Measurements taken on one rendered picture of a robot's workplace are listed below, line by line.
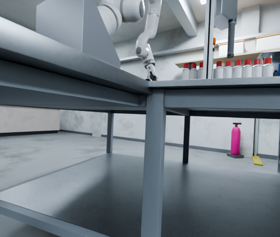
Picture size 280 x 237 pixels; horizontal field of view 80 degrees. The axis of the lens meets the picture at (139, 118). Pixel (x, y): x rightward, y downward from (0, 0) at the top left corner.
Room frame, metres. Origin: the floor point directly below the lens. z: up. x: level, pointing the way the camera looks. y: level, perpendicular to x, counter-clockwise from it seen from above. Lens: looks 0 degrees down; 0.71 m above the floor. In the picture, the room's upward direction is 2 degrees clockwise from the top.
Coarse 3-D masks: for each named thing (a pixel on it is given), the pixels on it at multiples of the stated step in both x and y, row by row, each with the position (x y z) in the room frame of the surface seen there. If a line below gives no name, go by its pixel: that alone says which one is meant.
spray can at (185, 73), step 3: (186, 63) 1.12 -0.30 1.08; (186, 66) 1.12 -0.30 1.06; (183, 69) 1.12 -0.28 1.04; (186, 69) 1.11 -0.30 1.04; (183, 72) 1.12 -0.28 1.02; (186, 72) 1.11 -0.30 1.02; (189, 72) 1.12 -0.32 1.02; (183, 75) 1.12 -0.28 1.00; (186, 75) 1.11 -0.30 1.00; (189, 75) 1.12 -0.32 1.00; (183, 78) 1.11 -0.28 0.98; (186, 78) 1.11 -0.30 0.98
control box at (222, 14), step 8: (216, 0) 0.92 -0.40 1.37; (224, 0) 0.91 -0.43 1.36; (232, 0) 0.96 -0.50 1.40; (216, 8) 0.92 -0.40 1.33; (224, 8) 0.92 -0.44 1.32; (232, 8) 0.96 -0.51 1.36; (216, 16) 0.93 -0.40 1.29; (224, 16) 0.93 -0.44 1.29; (232, 16) 0.97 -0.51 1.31; (216, 24) 1.01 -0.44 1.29; (224, 24) 1.00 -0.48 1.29
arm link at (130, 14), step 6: (126, 0) 0.78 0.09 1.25; (132, 0) 0.77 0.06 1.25; (138, 0) 0.78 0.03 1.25; (120, 6) 0.79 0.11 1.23; (126, 6) 0.78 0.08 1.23; (132, 6) 0.78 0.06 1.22; (138, 6) 0.78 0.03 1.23; (120, 12) 0.81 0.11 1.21; (126, 12) 0.80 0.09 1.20; (132, 12) 0.79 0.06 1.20; (138, 12) 0.79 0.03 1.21; (144, 12) 0.84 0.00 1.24; (126, 18) 0.82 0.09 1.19; (132, 18) 0.81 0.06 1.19; (138, 18) 0.82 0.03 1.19
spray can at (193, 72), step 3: (192, 63) 1.11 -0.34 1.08; (195, 63) 1.11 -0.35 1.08; (192, 66) 1.11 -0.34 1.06; (195, 66) 1.11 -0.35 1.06; (192, 69) 1.10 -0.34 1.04; (195, 69) 1.10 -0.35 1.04; (192, 72) 1.10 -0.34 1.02; (195, 72) 1.10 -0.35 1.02; (192, 75) 1.10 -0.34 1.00; (195, 75) 1.10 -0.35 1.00; (192, 78) 1.10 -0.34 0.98; (195, 78) 1.10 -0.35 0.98
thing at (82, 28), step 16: (48, 0) 0.57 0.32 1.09; (64, 0) 0.52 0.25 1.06; (80, 0) 0.48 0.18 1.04; (48, 16) 0.56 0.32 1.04; (64, 16) 0.52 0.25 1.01; (80, 16) 0.48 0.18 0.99; (96, 16) 0.52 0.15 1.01; (48, 32) 0.56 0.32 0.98; (64, 32) 0.52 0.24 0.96; (80, 32) 0.48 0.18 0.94; (96, 32) 0.52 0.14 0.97; (80, 48) 0.48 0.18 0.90; (96, 48) 0.52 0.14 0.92; (112, 48) 0.59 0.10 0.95; (112, 64) 0.59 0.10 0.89
